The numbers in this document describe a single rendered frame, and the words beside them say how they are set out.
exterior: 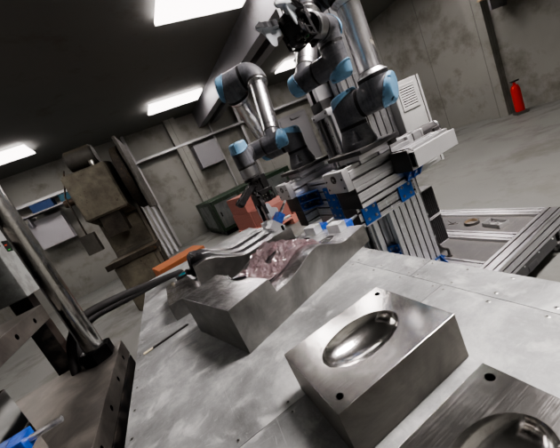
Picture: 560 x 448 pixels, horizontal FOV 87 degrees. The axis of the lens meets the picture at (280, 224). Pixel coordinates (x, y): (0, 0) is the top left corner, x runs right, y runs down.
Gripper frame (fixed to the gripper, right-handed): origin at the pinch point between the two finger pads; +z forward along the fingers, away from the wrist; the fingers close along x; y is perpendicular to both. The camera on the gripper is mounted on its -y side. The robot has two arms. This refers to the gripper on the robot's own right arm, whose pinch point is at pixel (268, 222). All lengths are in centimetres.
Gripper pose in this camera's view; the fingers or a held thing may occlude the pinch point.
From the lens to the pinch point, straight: 127.3
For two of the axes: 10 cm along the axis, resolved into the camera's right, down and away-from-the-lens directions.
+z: 4.1, 8.9, 2.1
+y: 8.3, -4.6, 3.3
